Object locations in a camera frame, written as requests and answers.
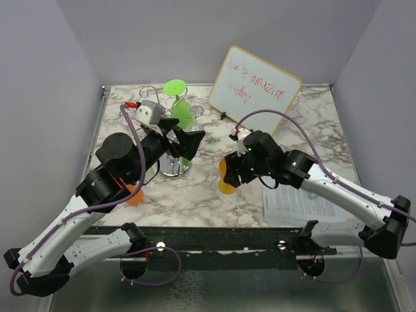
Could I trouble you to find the clear wine glass near rack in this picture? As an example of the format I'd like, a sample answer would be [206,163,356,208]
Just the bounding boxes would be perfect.
[144,161,160,187]

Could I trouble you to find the black front mounting rail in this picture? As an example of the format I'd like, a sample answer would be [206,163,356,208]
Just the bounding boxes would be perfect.
[74,226,339,270]

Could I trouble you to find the green wine glass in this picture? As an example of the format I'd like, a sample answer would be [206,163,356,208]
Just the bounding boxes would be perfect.
[162,79,194,177]

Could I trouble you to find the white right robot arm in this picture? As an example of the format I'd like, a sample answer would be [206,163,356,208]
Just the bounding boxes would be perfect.
[220,129,411,259]

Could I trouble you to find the printed paper sheets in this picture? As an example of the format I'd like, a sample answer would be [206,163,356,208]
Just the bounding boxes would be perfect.
[262,177,353,227]

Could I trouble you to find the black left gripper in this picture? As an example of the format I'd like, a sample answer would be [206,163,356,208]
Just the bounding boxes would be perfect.
[127,118,206,184]

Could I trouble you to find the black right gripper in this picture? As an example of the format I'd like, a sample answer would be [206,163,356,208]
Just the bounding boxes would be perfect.
[224,147,272,186]

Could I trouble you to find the orange wine glass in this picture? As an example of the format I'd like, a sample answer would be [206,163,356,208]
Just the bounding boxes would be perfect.
[217,157,237,196]
[112,177,144,206]

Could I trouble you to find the aluminium table edge rail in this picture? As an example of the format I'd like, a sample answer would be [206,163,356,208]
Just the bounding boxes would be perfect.
[35,84,410,312]

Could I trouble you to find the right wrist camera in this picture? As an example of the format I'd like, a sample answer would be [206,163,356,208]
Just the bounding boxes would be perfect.
[229,128,252,157]

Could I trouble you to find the yellow framed whiteboard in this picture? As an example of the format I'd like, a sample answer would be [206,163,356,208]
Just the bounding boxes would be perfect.
[209,45,302,122]

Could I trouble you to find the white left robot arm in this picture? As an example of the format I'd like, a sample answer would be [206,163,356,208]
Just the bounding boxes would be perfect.
[4,118,205,297]

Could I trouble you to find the chrome wine glass rack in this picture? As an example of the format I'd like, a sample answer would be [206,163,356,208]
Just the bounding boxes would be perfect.
[125,85,204,179]

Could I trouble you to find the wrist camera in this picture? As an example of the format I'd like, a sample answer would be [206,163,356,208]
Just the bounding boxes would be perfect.
[229,128,252,157]
[131,100,164,136]

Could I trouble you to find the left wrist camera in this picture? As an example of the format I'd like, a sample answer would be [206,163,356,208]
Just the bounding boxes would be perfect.
[131,100,164,136]

